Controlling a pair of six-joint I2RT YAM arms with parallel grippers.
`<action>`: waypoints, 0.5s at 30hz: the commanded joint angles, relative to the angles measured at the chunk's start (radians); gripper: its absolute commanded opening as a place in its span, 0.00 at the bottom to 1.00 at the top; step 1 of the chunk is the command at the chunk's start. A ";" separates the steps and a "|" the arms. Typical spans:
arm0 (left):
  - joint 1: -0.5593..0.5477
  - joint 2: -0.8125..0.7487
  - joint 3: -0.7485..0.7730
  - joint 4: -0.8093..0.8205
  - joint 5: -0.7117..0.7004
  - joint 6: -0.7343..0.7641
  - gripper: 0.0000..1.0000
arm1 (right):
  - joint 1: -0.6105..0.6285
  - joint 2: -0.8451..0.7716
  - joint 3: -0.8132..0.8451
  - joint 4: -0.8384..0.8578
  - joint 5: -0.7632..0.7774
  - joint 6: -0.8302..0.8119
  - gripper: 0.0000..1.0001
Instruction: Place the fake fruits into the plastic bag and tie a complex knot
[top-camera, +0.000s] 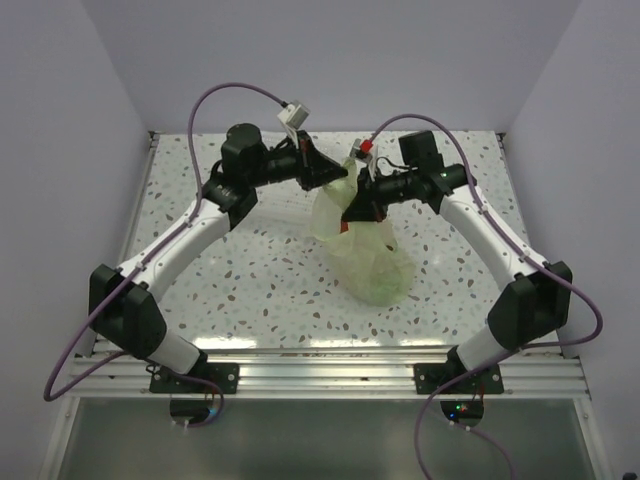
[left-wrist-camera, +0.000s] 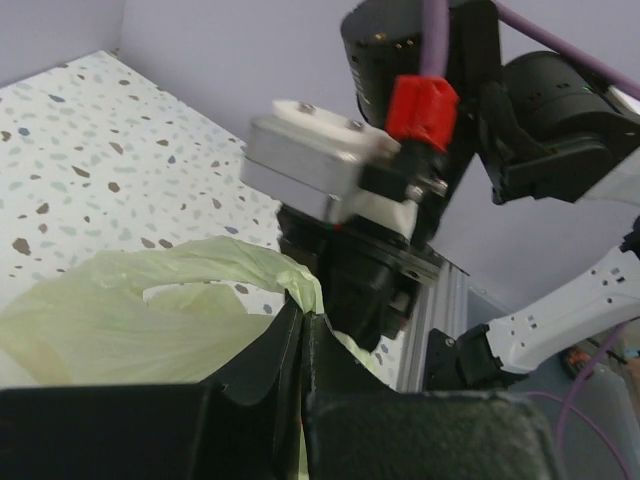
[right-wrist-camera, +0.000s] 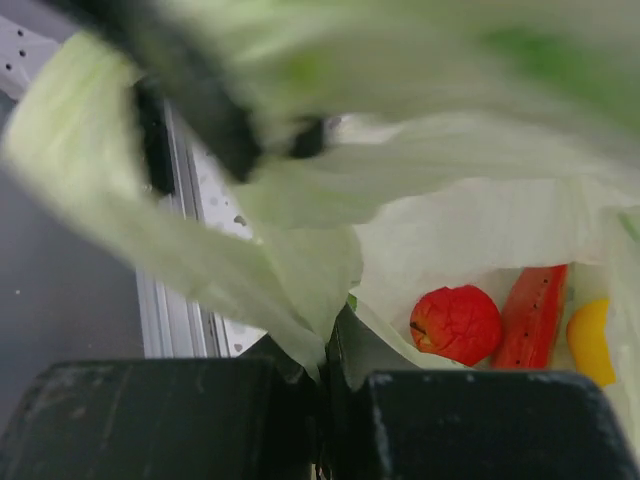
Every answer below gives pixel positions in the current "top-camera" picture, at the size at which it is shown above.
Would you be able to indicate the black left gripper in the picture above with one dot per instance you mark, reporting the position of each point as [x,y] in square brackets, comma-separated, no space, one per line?
[313,167]

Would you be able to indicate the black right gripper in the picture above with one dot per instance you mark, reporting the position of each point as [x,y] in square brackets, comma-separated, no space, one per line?
[367,205]

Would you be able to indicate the light green avocado plastic bag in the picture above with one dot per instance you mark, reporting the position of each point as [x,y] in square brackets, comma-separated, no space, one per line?
[366,260]

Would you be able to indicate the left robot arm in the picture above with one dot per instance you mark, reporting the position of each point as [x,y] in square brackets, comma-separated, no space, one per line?
[124,300]

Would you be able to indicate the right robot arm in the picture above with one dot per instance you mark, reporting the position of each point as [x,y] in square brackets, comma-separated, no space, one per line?
[534,299]

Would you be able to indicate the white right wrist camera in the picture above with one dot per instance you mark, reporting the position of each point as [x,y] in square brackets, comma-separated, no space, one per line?
[366,151]

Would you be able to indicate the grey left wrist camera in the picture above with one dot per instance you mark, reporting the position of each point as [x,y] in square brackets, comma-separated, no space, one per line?
[291,118]

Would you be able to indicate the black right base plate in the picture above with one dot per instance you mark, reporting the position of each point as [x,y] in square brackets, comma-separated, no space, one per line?
[438,378]

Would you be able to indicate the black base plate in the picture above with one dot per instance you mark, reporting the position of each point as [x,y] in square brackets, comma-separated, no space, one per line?
[204,378]
[438,378]

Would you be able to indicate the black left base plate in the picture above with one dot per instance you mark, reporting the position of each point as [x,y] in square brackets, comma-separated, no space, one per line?
[204,378]

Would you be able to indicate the aluminium rail frame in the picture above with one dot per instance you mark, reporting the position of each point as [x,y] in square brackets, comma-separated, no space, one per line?
[317,359]

